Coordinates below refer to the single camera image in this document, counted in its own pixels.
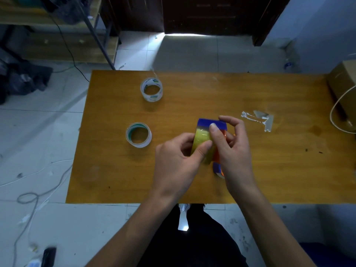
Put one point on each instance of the person's left hand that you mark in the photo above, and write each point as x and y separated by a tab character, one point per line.
171	169

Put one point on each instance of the person's right hand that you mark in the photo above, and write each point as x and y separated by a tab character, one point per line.
236	161

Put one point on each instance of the person's right thumb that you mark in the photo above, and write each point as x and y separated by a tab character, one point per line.
216	137

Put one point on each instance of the person's left thumb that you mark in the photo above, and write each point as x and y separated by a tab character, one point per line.
202	152

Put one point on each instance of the yellow tape roll blue core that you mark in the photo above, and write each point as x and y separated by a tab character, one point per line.
201	136

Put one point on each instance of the person's left forearm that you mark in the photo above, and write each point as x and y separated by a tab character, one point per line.
130	233

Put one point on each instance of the person's right forearm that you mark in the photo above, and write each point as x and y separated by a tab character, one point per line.
274	233

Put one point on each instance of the torn clear tape scraps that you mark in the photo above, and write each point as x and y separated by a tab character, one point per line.
262	119

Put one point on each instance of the clear tape roll green core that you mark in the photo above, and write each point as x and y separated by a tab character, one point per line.
138	135

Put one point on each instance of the clear tape roll white core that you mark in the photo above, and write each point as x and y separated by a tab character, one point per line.
151	89

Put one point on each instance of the person's black trousers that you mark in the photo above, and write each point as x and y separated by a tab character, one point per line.
194	241

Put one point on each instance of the dark wooden door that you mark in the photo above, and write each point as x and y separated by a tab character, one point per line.
214	15

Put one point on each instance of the brown cardboard box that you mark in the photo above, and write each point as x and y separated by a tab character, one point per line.
344	87

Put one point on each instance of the blue seat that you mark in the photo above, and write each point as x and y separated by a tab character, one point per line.
329	254

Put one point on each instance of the black handheld device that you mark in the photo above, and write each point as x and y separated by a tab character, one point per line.
48	257

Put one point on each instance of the black plastic bags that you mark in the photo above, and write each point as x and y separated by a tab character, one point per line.
21	77

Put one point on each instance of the dark bag on shelf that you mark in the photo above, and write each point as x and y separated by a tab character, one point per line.
68	8

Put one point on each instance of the wooden shelf metal frame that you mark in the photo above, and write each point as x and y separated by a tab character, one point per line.
58	33

